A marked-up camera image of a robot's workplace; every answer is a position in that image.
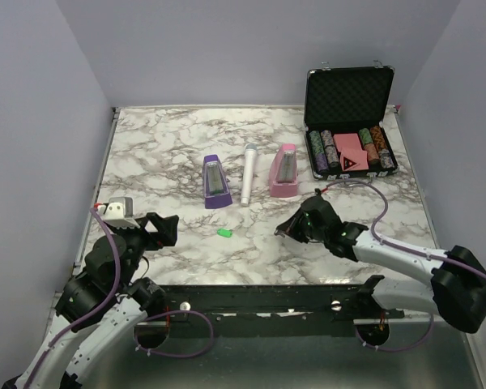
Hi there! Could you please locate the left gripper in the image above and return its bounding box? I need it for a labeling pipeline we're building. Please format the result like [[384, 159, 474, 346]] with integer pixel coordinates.
[[111, 212, 179, 290]]

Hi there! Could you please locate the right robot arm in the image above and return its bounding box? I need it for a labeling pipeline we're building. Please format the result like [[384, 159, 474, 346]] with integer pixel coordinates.
[[275, 195, 486, 333]]

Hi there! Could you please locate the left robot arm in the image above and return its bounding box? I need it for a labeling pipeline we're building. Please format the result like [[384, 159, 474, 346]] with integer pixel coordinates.
[[3, 201, 179, 388]]

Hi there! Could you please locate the pink metronome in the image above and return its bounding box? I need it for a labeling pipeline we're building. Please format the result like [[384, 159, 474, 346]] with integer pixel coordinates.
[[269, 143, 298, 198]]

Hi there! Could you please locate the purple metronome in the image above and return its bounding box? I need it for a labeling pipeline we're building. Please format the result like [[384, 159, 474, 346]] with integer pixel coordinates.
[[202, 154, 232, 209]]

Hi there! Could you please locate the pink triangle card box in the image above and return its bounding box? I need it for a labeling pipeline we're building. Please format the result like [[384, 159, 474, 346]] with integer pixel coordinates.
[[340, 147, 369, 172]]

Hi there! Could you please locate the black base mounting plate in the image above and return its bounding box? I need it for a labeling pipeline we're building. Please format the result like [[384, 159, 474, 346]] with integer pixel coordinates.
[[134, 284, 404, 344]]

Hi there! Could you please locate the white microphone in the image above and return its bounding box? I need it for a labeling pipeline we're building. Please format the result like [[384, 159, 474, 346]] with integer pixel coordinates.
[[241, 143, 258, 207]]

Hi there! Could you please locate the pink card deck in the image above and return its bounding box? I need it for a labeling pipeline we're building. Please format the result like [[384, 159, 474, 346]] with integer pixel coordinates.
[[333, 133, 362, 152]]

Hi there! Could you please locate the black poker chip case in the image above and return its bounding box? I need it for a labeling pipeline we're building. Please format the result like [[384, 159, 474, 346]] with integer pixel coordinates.
[[304, 61, 399, 181]]

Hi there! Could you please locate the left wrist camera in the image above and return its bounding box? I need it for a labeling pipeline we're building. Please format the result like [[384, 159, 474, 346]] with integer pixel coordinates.
[[97, 197, 139, 229]]

